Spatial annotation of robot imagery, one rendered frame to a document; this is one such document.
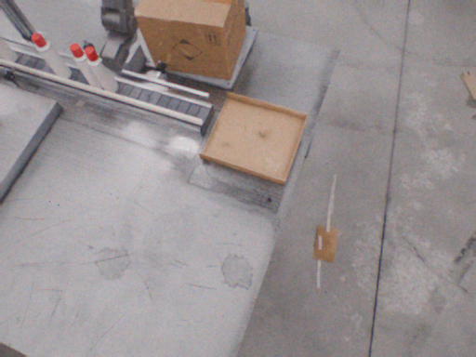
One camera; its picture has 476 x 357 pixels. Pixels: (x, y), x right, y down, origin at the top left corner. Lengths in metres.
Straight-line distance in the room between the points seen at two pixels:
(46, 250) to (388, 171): 1.70
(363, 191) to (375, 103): 0.58
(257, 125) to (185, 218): 0.40
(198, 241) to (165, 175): 0.25
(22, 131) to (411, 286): 1.81
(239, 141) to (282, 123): 0.16
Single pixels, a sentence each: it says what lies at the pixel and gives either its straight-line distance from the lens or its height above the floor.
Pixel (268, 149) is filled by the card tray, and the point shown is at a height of 0.83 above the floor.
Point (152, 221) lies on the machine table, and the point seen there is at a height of 0.83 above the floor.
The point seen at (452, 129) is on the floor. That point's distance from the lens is 2.52.
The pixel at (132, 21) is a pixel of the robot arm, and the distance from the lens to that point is 1.07.
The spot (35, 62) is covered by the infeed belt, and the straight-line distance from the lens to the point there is 1.71.
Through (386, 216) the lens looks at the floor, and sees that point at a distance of 2.17.
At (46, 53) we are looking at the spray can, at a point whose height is 1.03.
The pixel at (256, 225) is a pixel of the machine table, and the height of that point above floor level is 0.83.
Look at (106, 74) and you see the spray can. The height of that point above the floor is 0.98.
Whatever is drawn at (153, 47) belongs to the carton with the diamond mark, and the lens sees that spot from 1.43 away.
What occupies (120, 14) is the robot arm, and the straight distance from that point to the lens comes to 1.06.
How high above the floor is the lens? 1.99
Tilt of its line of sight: 63 degrees down
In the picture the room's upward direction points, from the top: 10 degrees counter-clockwise
